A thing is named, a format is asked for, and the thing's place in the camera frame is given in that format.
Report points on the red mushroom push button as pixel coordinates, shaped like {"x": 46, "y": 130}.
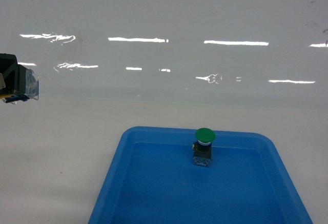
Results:
{"x": 18, "y": 83}

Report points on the green mushroom push button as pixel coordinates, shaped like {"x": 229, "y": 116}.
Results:
{"x": 202, "y": 147}

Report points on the blue plastic tray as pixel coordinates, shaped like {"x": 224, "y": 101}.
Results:
{"x": 152, "y": 179}

